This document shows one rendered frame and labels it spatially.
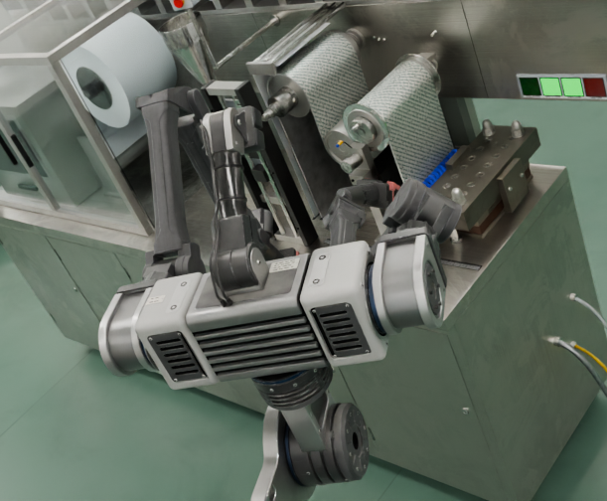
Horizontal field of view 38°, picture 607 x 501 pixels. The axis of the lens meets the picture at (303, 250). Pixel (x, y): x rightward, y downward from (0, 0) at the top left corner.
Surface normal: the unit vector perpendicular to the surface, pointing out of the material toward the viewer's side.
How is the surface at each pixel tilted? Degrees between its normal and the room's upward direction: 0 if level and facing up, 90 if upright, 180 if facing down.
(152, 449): 0
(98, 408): 0
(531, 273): 90
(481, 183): 0
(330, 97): 92
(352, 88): 92
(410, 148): 90
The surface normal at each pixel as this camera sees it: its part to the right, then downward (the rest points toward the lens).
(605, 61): -0.60, 0.62
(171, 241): -0.37, -0.14
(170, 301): -0.35, -0.77
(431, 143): 0.72, 0.14
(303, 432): -0.18, 0.61
